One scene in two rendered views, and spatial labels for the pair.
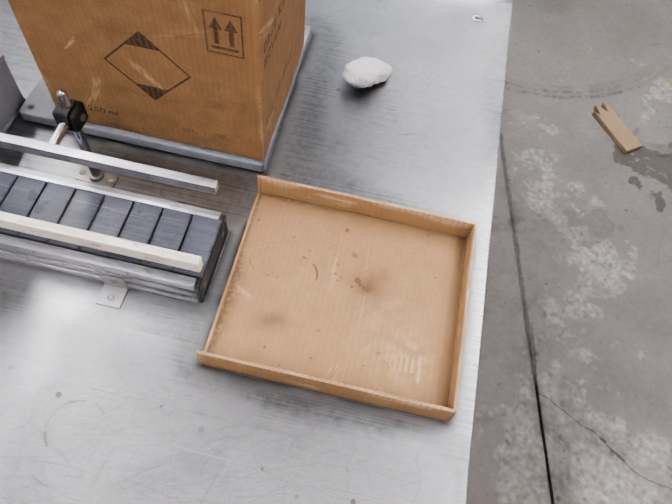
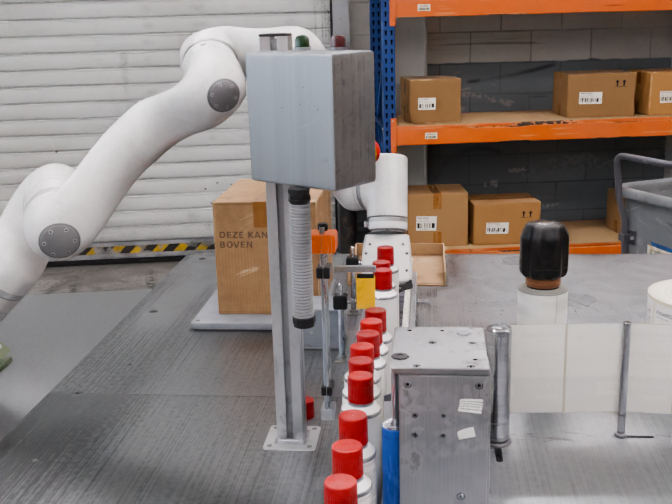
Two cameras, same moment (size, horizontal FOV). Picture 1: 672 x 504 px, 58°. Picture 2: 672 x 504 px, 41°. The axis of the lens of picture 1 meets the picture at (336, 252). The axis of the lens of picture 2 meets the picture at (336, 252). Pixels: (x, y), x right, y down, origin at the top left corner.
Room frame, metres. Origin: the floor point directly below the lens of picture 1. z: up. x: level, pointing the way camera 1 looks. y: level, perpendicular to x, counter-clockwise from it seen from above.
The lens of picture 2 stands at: (0.42, 2.40, 1.52)
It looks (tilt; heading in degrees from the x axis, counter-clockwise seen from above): 15 degrees down; 272
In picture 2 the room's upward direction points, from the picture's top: 2 degrees counter-clockwise
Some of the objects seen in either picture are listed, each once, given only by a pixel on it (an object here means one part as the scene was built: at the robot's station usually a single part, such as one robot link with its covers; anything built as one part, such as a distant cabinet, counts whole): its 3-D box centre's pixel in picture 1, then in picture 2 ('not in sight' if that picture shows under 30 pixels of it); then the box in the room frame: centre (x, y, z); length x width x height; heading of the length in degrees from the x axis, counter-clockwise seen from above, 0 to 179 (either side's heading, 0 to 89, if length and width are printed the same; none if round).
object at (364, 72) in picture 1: (368, 72); not in sight; (0.73, 0.00, 0.85); 0.08 x 0.07 x 0.04; 99
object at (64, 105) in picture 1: (74, 151); (361, 279); (0.44, 0.34, 0.91); 0.07 x 0.03 x 0.16; 176
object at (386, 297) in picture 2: not in sight; (383, 324); (0.40, 0.86, 0.98); 0.05 x 0.05 x 0.20
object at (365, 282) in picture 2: not in sight; (365, 291); (0.43, 1.02, 1.09); 0.03 x 0.01 x 0.06; 176
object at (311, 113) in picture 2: not in sight; (312, 117); (0.50, 1.08, 1.38); 0.17 x 0.10 x 0.19; 141
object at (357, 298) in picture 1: (346, 289); (398, 263); (0.35, -0.02, 0.85); 0.30 x 0.26 x 0.04; 86
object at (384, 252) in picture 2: not in sight; (385, 297); (0.39, 0.70, 0.98); 0.05 x 0.05 x 0.20
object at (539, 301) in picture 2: not in sight; (542, 306); (0.13, 0.92, 1.03); 0.09 x 0.09 x 0.30
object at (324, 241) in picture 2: not in sight; (344, 322); (0.47, 1.03, 1.05); 0.10 x 0.04 x 0.33; 176
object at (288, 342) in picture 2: not in sight; (284, 247); (0.56, 1.01, 1.16); 0.04 x 0.04 x 0.67; 86
